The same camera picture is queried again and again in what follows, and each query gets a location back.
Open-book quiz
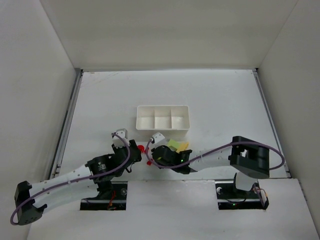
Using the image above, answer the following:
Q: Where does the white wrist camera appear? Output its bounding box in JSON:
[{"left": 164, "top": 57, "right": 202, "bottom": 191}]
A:
[
  {"left": 149, "top": 132, "right": 167, "bottom": 145},
  {"left": 111, "top": 128, "right": 130, "bottom": 148}
]

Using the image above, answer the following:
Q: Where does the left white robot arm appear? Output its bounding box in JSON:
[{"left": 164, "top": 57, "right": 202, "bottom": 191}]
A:
[{"left": 10, "top": 140, "right": 142, "bottom": 226}]

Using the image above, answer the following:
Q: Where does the yellow lego piece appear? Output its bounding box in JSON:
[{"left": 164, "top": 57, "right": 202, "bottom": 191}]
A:
[{"left": 176, "top": 142, "right": 189, "bottom": 152}]

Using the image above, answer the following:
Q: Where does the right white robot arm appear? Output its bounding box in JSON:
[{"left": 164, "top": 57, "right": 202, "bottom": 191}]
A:
[{"left": 145, "top": 132, "right": 270, "bottom": 191}]

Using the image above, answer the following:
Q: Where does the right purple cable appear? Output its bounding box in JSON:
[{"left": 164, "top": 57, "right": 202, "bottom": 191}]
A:
[{"left": 146, "top": 139, "right": 286, "bottom": 173}]

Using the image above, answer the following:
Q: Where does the purple cable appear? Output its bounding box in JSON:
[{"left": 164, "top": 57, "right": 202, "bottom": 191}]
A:
[
  {"left": 146, "top": 139, "right": 286, "bottom": 173},
  {"left": 9, "top": 132, "right": 132, "bottom": 225}
]

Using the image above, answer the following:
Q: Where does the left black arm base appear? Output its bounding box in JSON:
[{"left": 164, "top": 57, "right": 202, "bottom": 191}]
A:
[{"left": 80, "top": 181, "right": 128, "bottom": 211}]

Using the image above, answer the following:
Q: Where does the red round lego piece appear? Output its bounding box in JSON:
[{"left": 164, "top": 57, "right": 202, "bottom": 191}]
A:
[{"left": 137, "top": 145, "right": 145, "bottom": 153}]

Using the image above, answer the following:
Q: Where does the aluminium rail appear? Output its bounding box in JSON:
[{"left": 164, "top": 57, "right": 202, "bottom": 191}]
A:
[
  {"left": 45, "top": 68, "right": 84, "bottom": 180},
  {"left": 252, "top": 67, "right": 292, "bottom": 179}
]

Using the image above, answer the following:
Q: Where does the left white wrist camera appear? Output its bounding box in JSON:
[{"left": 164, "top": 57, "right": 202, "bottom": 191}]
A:
[{"left": 111, "top": 128, "right": 130, "bottom": 148}]

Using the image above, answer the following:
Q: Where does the right aluminium rail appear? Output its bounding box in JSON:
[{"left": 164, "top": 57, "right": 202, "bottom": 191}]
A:
[{"left": 252, "top": 67, "right": 292, "bottom": 179}]

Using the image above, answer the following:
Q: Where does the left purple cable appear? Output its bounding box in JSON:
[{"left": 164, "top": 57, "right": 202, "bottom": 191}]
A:
[{"left": 9, "top": 132, "right": 132, "bottom": 225}]

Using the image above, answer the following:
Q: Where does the left aluminium rail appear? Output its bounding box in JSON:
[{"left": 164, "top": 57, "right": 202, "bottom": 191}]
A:
[{"left": 45, "top": 68, "right": 84, "bottom": 180}]

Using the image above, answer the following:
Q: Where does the white three-compartment container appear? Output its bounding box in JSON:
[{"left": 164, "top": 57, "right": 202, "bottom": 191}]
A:
[{"left": 135, "top": 105, "right": 191, "bottom": 137}]

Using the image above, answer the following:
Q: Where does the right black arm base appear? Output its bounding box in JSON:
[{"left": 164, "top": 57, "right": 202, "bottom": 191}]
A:
[{"left": 215, "top": 181, "right": 270, "bottom": 210}]

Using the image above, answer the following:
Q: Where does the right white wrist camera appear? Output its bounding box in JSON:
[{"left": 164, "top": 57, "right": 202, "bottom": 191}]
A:
[{"left": 149, "top": 132, "right": 167, "bottom": 145}]

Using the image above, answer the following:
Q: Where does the green lego brick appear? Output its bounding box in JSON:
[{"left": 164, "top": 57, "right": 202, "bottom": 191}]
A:
[{"left": 167, "top": 139, "right": 181, "bottom": 152}]

